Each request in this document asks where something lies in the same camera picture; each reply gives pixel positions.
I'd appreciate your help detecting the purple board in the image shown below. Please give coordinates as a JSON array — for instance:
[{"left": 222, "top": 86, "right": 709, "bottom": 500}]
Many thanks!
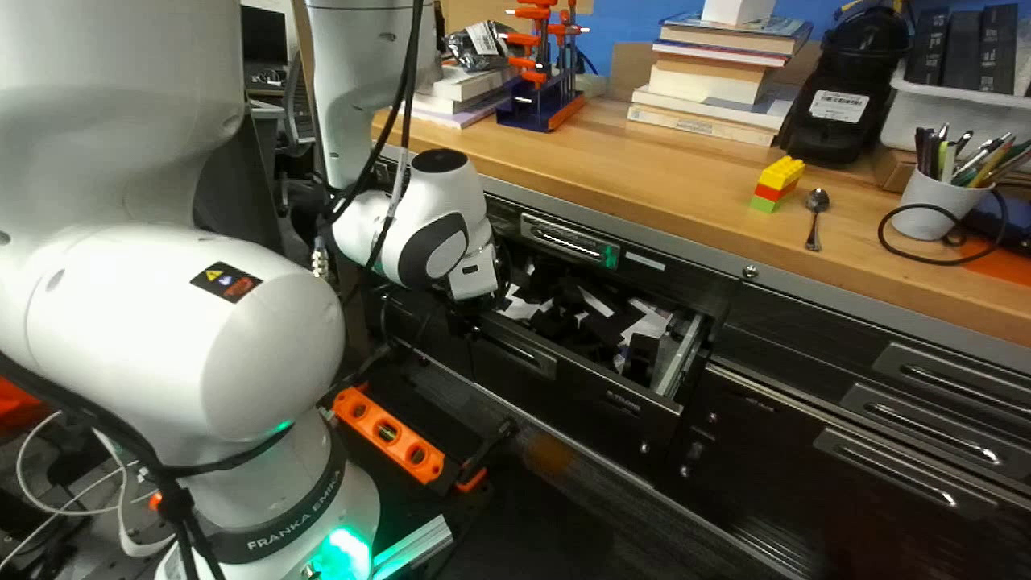
[{"left": 417, "top": 100, "right": 515, "bottom": 131}]

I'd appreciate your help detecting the yellow pencil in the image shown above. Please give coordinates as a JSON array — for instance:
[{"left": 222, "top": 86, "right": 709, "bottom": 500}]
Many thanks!
[{"left": 970, "top": 138, "right": 1024, "bottom": 191}]

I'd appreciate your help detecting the metal spoon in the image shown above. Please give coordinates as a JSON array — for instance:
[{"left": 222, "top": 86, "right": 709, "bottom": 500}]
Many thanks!
[{"left": 803, "top": 185, "right": 836, "bottom": 253}]

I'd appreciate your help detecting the thick white book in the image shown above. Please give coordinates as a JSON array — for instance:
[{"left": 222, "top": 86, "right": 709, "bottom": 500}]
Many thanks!
[{"left": 646, "top": 57, "right": 793, "bottom": 110}]

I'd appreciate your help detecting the black plastic part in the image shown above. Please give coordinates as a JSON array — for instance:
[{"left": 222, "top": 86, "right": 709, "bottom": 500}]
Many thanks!
[{"left": 614, "top": 334, "right": 663, "bottom": 390}]

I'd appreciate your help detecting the dark cabinet drawer front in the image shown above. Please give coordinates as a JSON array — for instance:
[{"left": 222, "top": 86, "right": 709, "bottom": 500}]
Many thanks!
[
  {"left": 872, "top": 340, "right": 1031, "bottom": 411},
  {"left": 502, "top": 203, "right": 745, "bottom": 317},
  {"left": 816, "top": 428, "right": 1031, "bottom": 519},
  {"left": 841, "top": 383, "right": 1031, "bottom": 463}
]

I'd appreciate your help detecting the gray cover book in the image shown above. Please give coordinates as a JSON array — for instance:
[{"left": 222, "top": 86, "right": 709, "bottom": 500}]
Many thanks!
[{"left": 657, "top": 15, "right": 816, "bottom": 57}]

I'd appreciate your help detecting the black deep drawer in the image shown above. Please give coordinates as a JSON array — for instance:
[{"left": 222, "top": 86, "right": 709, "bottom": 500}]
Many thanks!
[{"left": 316, "top": 338, "right": 607, "bottom": 519}]

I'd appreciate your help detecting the yellow red green brick stack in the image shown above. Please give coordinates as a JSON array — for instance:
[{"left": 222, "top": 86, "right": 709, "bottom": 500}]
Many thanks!
[{"left": 749, "top": 156, "right": 809, "bottom": 217}]

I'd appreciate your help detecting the blue hex key stand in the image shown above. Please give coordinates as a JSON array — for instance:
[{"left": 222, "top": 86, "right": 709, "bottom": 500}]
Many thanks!
[{"left": 494, "top": 77, "right": 590, "bottom": 136}]

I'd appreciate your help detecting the small white box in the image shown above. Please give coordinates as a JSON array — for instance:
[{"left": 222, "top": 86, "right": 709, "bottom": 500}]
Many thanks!
[{"left": 701, "top": 0, "right": 776, "bottom": 29}]

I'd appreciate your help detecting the gray metal tool drawer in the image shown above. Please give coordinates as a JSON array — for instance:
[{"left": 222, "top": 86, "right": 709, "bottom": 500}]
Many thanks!
[{"left": 374, "top": 230, "right": 721, "bottom": 466}]

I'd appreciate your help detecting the green pen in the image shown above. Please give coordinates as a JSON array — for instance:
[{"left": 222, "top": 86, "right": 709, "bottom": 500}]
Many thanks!
[{"left": 935, "top": 131, "right": 960, "bottom": 185}]

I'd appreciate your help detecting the white paperback book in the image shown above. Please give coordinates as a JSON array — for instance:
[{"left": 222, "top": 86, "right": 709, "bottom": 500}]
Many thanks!
[
  {"left": 624, "top": 102, "right": 784, "bottom": 151},
  {"left": 629, "top": 83, "right": 793, "bottom": 136}
]

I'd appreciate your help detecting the black upright box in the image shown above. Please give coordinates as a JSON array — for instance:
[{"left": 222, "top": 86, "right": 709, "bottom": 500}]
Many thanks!
[
  {"left": 976, "top": 2, "right": 1024, "bottom": 96},
  {"left": 944, "top": 7, "right": 985, "bottom": 94},
  {"left": 906, "top": 7, "right": 953, "bottom": 91}
]

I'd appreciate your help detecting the white plastic bin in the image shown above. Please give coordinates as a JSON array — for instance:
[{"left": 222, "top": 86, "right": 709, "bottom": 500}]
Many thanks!
[{"left": 877, "top": 60, "right": 1031, "bottom": 156}]

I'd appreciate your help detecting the black bag with white label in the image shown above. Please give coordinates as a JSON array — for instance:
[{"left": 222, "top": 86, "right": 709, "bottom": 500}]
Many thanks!
[{"left": 770, "top": 2, "right": 912, "bottom": 171}]

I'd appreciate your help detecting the black orange clamp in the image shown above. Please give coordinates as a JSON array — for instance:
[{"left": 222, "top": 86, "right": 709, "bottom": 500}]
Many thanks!
[{"left": 454, "top": 415, "right": 518, "bottom": 495}]

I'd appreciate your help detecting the white box with labels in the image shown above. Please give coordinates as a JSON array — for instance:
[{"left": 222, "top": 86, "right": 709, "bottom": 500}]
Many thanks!
[{"left": 494, "top": 288, "right": 546, "bottom": 330}]

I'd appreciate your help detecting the white flat plate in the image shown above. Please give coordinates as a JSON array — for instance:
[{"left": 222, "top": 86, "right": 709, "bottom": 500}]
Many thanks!
[
  {"left": 568, "top": 288, "right": 623, "bottom": 326},
  {"left": 608, "top": 301, "right": 677, "bottom": 373}
]

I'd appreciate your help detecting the orange T-handle hex key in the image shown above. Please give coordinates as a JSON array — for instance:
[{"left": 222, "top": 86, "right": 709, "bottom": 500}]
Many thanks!
[
  {"left": 518, "top": 64, "right": 553, "bottom": 107},
  {"left": 502, "top": 29, "right": 546, "bottom": 94},
  {"left": 512, "top": 0, "right": 558, "bottom": 91},
  {"left": 540, "top": 14, "right": 584, "bottom": 100},
  {"left": 502, "top": 52, "right": 546, "bottom": 100}
]

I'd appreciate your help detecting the thin red-edged book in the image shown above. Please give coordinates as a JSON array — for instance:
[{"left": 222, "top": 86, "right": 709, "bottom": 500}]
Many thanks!
[{"left": 650, "top": 40, "right": 799, "bottom": 75}]

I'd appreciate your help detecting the white cable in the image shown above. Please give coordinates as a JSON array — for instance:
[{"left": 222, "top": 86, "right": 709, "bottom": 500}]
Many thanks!
[{"left": 10, "top": 400, "right": 148, "bottom": 559}]

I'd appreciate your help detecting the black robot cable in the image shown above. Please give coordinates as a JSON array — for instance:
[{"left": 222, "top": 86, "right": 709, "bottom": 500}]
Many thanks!
[{"left": 305, "top": 0, "right": 428, "bottom": 278}]

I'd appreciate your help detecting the white pen cup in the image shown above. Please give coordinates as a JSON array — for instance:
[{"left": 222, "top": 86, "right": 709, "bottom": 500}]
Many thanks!
[{"left": 889, "top": 164, "right": 997, "bottom": 244}]

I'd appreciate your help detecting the dark workbench drawer cabinet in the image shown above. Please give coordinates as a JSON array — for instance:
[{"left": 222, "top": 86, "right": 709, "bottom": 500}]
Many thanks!
[{"left": 342, "top": 138, "right": 1031, "bottom": 580}]

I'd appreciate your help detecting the black marker pen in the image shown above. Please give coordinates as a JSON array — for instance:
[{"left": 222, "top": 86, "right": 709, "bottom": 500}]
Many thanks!
[{"left": 912, "top": 127, "right": 939, "bottom": 179}]

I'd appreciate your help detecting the orange spirit level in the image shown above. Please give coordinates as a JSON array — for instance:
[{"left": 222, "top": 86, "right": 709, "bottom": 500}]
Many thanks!
[{"left": 329, "top": 383, "right": 448, "bottom": 490}]

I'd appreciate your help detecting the black cable loop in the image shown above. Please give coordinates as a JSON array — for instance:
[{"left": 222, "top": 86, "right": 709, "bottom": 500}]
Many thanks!
[{"left": 872, "top": 188, "right": 1013, "bottom": 272}]

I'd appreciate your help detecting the blue wall panel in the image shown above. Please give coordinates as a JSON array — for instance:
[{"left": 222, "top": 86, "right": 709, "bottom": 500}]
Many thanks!
[{"left": 584, "top": 0, "right": 928, "bottom": 77}]

